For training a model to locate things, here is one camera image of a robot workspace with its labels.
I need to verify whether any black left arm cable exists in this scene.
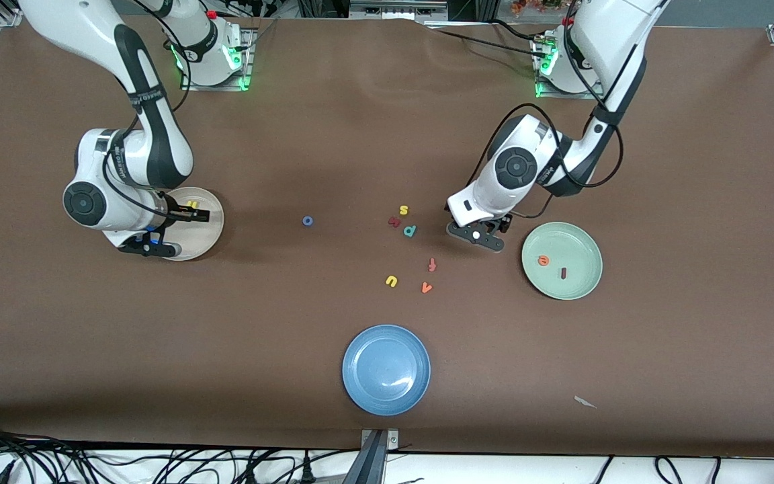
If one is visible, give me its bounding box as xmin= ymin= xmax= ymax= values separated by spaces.
xmin=474 ymin=0 xmax=624 ymax=219

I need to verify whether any aluminium camera mount post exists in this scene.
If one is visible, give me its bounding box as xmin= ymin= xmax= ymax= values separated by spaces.
xmin=343 ymin=428 xmax=400 ymax=484

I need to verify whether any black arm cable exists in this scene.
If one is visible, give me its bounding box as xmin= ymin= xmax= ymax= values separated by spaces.
xmin=101 ymin=0 xmax=189 ymax=223
xmin=474 ymin=0 xmax=624 ymax=219

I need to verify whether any green plate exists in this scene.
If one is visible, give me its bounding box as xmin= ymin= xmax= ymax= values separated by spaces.
xmin=521 ymin=222 xmax=603 ymax=300

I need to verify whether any blue plate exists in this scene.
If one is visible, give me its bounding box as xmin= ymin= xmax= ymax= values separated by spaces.
xmin=342 ymin=325 xmax=431 ymax=416

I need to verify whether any dark equipment rack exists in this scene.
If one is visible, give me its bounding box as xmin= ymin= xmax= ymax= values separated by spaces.
xmin=296 ymin=0 xmax=499 ymax=21

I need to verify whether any black cable on table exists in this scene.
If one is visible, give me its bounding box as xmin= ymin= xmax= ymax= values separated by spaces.
xmin=427 ymin=20 xmax=549 ymax=58

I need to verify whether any beige brown plate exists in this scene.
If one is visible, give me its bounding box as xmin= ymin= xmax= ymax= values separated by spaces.
xmin=157 ymin=187 xmax=225 ymax=261

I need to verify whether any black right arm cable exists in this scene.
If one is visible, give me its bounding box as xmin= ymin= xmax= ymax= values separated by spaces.
xmin=101 ymin=0 xmax=189 ymax=223

